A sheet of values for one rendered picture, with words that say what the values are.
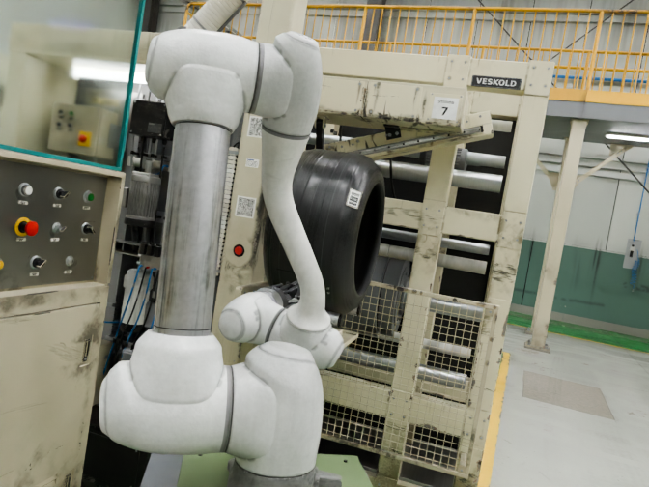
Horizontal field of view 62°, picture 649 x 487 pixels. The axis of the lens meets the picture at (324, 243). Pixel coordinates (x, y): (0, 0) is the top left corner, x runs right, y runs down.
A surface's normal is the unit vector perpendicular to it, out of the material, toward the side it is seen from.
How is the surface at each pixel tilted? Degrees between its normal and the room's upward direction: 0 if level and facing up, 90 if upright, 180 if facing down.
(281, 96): 115
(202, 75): 89
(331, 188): 60
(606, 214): 90
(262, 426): 88
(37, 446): 88
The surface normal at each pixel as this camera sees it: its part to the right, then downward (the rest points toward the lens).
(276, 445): 0.07, 0.08
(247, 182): -0.29, 0.00
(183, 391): 0.29, -0.09
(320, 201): -0.21, -0.34
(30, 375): 0.95, 0.17
